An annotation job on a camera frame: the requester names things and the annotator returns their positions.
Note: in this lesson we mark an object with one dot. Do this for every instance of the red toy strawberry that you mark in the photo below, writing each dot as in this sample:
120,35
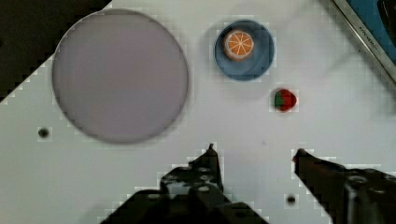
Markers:
285,100

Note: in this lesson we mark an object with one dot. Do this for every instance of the blue small bowl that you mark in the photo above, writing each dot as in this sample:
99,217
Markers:
257,63

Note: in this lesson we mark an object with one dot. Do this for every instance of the grey round plate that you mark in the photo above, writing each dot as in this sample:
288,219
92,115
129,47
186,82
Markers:
120,76

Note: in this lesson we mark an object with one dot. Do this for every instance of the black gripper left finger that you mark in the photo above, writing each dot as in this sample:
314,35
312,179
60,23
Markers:
191,194

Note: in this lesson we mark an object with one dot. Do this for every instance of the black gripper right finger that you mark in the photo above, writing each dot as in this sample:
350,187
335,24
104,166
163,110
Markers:
349,196

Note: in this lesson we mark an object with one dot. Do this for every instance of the orange slice toy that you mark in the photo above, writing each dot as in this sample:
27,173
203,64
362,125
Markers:
238,45

